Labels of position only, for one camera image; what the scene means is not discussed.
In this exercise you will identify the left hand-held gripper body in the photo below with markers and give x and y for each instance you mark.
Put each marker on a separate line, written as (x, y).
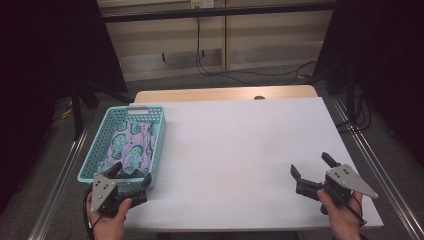
(101, 191)

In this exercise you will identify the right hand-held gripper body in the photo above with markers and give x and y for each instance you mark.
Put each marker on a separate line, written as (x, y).
(346, 181)

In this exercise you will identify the teal plastic basket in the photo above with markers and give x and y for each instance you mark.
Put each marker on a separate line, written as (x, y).
(100, 150)

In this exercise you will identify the purple seahorse print pants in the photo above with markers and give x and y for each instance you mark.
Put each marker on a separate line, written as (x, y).
(131, 146)

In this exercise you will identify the person's left hand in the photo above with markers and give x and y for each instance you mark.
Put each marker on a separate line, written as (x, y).
(108, 223)

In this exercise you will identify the person's right hand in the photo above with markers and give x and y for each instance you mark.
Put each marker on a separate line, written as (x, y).
(340, 220)

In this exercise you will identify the white table mat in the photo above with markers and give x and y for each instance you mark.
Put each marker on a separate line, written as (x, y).
(240, 160)

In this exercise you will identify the black metal stand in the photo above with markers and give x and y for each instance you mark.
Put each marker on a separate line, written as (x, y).
(77, 110)

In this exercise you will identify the wooden table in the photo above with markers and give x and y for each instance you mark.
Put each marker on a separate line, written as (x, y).
(226, 94)

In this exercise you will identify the black curtain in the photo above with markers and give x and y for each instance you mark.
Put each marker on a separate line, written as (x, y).
(40, 66)
(386, 50)

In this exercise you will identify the beige panelled counter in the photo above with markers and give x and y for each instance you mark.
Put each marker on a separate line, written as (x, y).
(273, 43)

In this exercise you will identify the metal floor rail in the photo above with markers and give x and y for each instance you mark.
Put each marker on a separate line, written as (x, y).
(56, 186)
(383, 173)

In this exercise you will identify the white wall socket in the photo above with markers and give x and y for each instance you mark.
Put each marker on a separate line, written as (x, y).
(202, 3)

